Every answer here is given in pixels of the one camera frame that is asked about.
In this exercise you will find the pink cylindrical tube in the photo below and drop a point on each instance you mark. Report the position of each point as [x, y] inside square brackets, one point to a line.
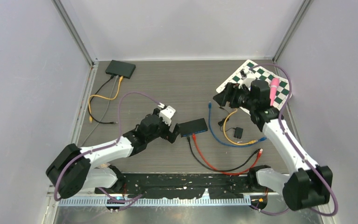
[273, 88]

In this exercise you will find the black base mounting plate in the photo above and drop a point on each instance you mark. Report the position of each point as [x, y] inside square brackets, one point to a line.
[184, 186]

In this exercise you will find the green white checkered board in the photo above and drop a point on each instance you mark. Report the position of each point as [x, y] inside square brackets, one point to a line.
[250, 71]

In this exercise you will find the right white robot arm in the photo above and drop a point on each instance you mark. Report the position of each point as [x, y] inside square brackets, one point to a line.
[308, 184]

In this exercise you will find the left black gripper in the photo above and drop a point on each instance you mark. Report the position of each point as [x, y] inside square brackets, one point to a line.
[171, 136]

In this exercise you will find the black power adapter with cord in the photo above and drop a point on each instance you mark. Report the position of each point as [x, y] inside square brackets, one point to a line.
[237, 130]

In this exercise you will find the flat black router box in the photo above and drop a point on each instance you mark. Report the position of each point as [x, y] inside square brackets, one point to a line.
[119, 68]

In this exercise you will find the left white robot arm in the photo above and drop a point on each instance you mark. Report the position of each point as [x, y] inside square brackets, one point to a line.
[77, 168]

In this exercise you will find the black ribbed network switch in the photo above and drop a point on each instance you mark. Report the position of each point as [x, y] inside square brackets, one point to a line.
[193, 127]

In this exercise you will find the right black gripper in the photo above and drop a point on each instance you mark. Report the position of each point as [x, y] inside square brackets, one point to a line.
[233, 91]

